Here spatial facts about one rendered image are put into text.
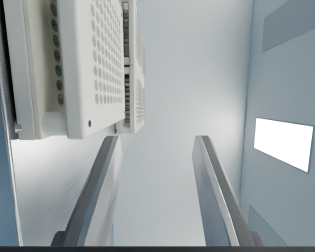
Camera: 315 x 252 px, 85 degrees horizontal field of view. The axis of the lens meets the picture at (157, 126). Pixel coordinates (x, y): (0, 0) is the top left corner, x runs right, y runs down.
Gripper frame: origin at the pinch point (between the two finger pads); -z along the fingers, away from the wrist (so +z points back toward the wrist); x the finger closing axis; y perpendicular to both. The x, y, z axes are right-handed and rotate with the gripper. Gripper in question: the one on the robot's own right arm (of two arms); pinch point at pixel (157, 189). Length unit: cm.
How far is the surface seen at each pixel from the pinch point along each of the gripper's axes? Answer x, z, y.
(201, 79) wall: -91, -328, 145
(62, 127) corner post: 10.1, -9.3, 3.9
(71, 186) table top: 15.0, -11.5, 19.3
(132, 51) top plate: 9, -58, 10
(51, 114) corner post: 11.5, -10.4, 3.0
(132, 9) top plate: 9, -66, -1
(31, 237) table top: 14.9, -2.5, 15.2
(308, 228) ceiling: -189, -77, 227
